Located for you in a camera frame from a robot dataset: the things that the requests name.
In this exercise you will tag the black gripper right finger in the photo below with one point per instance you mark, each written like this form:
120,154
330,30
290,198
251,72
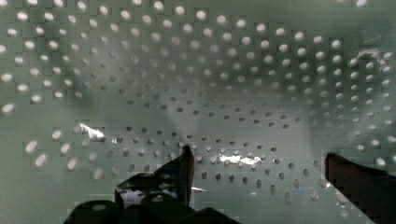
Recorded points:
371,190

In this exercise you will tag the green plastic strainer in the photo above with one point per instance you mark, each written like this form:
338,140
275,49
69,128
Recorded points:
95,91

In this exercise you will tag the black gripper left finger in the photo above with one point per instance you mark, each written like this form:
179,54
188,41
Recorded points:
174,178

